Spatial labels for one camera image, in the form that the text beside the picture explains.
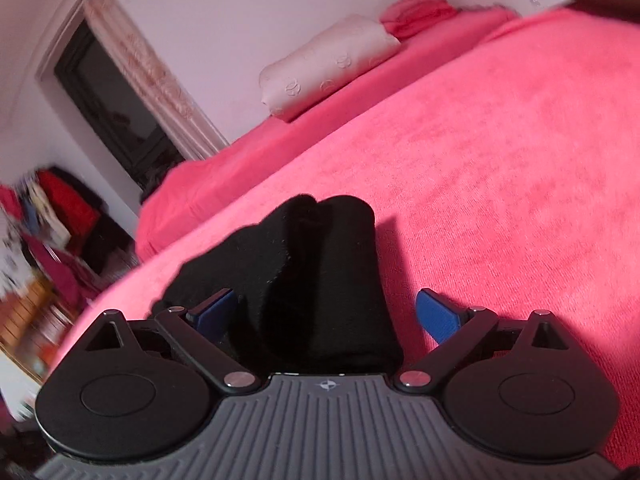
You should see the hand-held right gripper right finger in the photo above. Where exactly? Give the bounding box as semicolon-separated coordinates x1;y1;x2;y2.
394;288;576;394

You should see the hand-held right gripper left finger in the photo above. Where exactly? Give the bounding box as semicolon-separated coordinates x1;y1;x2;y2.
80;288;262;394

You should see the red bed sheet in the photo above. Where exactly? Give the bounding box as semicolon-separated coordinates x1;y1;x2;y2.
135;7;522;262

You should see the maroon garment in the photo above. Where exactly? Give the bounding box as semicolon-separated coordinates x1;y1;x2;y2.
24;234;97;303

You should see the wooden shelf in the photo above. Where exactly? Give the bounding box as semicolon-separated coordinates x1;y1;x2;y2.
0;274;77;387

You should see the red puffer jacket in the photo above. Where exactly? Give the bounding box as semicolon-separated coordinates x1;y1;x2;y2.
37;169;102;242

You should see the dark window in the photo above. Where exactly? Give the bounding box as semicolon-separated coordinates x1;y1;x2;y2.
53;22;187;190

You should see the patterned pink curtain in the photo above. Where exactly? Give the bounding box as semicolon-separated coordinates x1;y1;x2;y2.
82;0;232;162

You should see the pale pink pillow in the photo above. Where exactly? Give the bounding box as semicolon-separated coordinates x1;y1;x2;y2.
258;13;403;123

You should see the red folded blanket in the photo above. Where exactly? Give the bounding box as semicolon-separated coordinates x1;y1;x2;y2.
379;0;459;41

